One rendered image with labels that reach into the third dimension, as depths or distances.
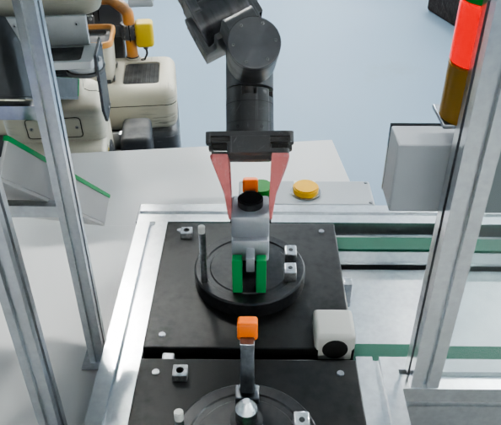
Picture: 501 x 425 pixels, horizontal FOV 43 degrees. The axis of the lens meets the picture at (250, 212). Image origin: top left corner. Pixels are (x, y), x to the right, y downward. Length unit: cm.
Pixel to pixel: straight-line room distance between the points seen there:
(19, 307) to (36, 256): 50
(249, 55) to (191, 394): 36
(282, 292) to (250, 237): 8
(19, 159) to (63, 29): 72
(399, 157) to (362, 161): 243
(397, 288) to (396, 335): 9
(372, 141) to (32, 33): 265
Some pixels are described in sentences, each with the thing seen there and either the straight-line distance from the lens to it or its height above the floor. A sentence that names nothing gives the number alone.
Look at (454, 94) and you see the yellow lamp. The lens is 55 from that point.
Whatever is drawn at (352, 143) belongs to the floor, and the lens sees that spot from 313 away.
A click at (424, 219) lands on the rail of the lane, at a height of 96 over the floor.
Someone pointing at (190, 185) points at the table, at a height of 86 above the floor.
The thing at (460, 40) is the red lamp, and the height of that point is 133.
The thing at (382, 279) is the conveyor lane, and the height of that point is 92.
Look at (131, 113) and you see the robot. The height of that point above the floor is 75.
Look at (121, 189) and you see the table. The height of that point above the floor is 86.
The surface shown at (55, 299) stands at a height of 86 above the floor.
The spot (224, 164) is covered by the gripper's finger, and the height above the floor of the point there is 113.
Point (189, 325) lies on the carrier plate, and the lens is 76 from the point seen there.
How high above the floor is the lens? 151
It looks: 35 degrees down
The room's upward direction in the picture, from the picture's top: straight up
